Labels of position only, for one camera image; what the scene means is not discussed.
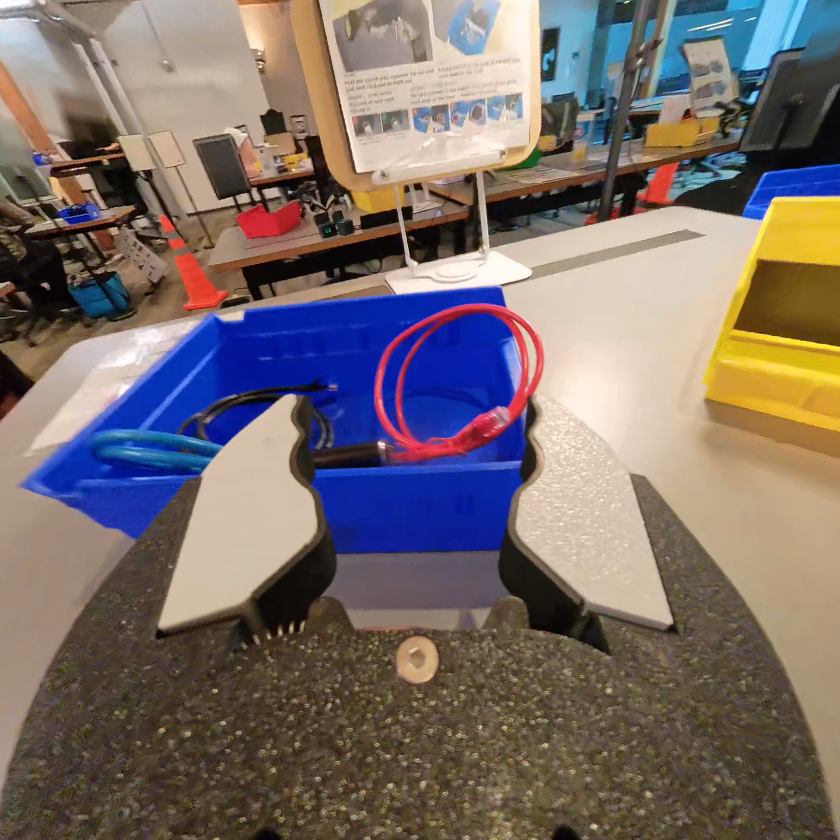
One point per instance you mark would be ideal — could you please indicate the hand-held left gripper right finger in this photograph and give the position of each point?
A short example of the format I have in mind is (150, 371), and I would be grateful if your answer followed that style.
(584, 525)

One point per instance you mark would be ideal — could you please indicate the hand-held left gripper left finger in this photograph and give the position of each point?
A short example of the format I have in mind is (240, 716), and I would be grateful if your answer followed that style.
(249, 518)

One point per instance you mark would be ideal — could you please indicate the black ethernet port box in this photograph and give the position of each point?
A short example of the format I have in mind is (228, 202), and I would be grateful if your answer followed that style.
(348, 454)

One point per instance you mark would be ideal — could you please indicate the large yellow plastic bin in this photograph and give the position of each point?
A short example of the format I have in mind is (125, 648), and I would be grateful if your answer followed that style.
(774, 380)

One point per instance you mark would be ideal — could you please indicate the teal fabric bag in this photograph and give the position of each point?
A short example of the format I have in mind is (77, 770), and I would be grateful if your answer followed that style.
(102, 298)

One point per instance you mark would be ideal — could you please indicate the long wooden workbench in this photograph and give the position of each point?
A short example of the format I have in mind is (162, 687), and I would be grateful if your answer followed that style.
(295, 243)
(558, 177)

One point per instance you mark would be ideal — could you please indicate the red plastic bin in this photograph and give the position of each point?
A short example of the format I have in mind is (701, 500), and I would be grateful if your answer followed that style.
(269, 223)

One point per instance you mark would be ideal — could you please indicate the small black digital display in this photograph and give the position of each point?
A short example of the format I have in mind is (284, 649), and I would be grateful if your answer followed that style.
(326, 226)

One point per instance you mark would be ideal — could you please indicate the small grey table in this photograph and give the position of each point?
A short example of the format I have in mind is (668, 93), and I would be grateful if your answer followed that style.
(85, 222)

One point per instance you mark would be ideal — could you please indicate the small yellow plastic bin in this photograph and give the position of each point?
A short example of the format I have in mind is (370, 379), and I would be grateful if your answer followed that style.
(682, 134)
(373, 200)

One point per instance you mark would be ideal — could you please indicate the black display panel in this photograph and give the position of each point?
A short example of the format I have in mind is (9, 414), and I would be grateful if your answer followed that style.
(222, 164)

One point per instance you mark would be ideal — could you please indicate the green plastic bin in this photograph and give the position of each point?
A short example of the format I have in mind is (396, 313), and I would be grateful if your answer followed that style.
(530, 159)

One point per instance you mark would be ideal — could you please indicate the white board on stand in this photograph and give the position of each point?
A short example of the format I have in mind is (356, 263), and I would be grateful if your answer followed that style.
(151, 151)

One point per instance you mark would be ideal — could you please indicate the grey lamp pole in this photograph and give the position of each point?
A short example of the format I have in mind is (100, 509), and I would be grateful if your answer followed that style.
(623, 98)

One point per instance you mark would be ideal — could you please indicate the instruction poster board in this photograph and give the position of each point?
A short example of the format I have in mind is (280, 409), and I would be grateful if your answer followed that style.
(315, 79)

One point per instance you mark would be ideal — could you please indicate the printed instruction sheet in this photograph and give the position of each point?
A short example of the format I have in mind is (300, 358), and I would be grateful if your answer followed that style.
(426, 85)

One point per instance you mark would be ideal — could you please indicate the small printed sign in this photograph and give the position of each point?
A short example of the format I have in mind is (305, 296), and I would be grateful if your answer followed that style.
(707, 72)

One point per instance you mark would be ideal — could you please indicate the black computer monitor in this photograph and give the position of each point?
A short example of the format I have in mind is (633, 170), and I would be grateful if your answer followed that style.
(787, 98)

